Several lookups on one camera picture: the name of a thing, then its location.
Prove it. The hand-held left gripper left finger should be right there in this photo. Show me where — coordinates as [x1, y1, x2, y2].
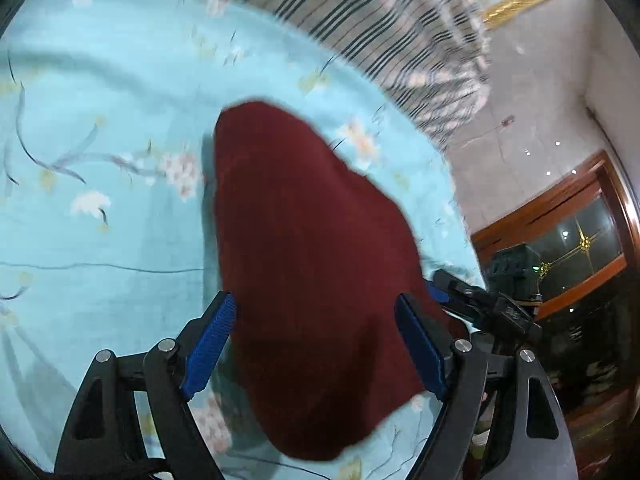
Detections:
[54, 290, 238, 480]

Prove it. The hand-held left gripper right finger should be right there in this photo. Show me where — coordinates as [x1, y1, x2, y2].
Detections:
[394, 292, 578, 480]

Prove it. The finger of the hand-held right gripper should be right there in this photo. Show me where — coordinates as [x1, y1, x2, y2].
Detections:
[426, 282, 476, 325]
[432, 269, 483, 302]

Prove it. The maroon hooded sweater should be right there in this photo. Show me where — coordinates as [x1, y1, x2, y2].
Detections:
[212, 101, 471, 462]

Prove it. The wooden glass door cabinet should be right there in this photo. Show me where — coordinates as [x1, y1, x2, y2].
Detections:
[470, 149, 640, 441]

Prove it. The light blue floral bed sheet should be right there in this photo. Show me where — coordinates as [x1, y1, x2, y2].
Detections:
[0, 0, 488, 480]

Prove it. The plaid blanket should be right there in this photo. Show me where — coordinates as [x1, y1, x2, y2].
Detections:
[175, 0, 493, 153]

